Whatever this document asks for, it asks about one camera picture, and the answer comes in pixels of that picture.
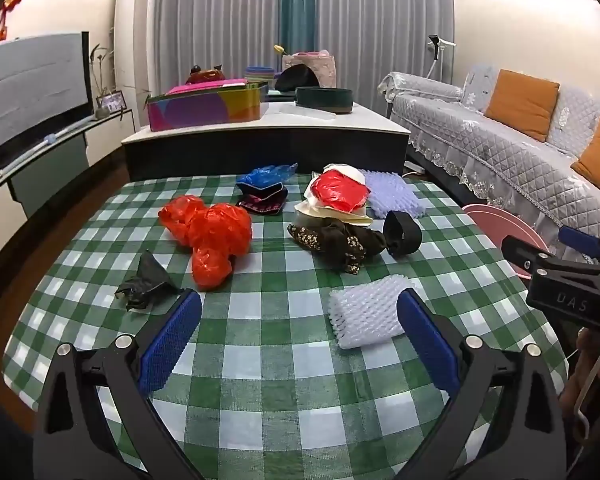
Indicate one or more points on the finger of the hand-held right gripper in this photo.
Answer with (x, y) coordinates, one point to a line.
(522, 255)
(580, 237)

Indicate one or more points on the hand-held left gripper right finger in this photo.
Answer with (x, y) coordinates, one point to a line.
(427, 342)

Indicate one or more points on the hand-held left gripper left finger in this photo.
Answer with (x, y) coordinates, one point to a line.
(172, 340)

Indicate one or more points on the brown floral cloth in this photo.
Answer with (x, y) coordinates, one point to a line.
(335, 242)

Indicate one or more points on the person's right hand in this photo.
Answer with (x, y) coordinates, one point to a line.
(592, 375)

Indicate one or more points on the black plastic bag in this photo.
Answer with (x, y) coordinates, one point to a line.
(147, 282)

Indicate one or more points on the white foam net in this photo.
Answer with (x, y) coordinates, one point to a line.
(367, 312)

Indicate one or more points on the grey quilted sofa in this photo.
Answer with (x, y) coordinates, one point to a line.
(500, 160)

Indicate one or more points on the black tape roll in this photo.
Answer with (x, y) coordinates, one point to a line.
(405, 232)

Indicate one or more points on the red plastic bag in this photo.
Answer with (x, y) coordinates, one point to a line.
(215, 235)

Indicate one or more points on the green checkered tablecloth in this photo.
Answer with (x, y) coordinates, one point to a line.
(270, 410)

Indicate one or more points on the purple foam net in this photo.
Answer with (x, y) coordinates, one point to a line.
(392, 195)

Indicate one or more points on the black embroidered cloth piece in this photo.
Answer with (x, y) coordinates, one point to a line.
(262, 200)

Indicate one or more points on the red glossy packet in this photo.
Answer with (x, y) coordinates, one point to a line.
(337, 191)

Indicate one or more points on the blue plastic bag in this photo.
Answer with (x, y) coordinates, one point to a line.
(265, 175)

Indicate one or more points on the television stand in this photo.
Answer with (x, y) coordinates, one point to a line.
(55, 170)

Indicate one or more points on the white-topped coffee table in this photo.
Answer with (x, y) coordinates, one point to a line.
(280, 145)

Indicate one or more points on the colourful rectangular box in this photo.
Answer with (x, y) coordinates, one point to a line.
(205, 110)

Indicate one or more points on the dark green round box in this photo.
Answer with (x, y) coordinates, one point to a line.
(325, 100)

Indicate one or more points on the red teapot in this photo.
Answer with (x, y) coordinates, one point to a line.
(205, 76)

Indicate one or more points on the bamboo plant in vase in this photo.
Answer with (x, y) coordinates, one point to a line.
(101, 80)

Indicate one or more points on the pink lace bag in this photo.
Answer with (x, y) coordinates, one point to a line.
(325, 70)

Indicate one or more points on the grey curtain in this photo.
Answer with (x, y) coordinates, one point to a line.
(380, 15)
(215, 15)

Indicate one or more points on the stack of coloured bowls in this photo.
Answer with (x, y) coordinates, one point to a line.
(260, 74)

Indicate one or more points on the black television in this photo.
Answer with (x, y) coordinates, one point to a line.
(86, 70)

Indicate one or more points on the black hat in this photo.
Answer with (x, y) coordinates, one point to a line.
(295, 80)

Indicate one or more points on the grey television dust cover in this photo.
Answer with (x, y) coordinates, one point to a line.
(30, 85)

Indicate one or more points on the white standing air conditioner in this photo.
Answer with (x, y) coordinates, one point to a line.
(136, 50)

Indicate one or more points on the yellow flower ornament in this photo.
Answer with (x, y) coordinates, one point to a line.
(280, 50)

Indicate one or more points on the teal curtain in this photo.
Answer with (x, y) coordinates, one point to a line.
(297, 5)

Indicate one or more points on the small photo frame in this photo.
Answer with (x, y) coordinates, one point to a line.
(112, 102)

